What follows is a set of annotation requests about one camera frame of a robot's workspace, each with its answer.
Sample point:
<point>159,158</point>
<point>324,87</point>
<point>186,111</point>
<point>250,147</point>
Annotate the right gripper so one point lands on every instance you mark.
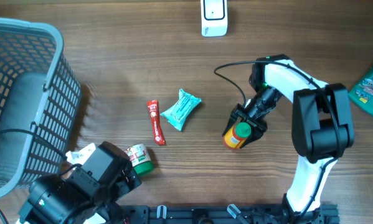
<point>257,127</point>

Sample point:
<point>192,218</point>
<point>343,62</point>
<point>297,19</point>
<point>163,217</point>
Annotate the green cap sauce bottle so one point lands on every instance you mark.
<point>237,135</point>

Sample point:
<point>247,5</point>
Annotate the teal tissue packet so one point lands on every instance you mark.
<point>178,113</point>

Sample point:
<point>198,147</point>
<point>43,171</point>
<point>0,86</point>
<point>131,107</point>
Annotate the red sachet stick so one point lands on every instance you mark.
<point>154,115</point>

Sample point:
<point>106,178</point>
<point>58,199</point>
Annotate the green lid jar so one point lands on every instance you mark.
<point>140,159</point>

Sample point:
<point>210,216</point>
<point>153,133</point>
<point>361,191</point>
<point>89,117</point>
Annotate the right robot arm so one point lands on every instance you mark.
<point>321,130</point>

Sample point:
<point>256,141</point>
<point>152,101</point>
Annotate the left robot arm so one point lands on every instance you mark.
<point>92,188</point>

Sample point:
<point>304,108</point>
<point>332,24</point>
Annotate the white barcode scanner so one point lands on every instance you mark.
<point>214,18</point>

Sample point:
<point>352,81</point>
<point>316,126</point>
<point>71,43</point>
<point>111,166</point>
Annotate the grey plastic mesh basket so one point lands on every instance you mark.
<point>39,99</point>

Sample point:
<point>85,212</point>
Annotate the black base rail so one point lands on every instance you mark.
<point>205,214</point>

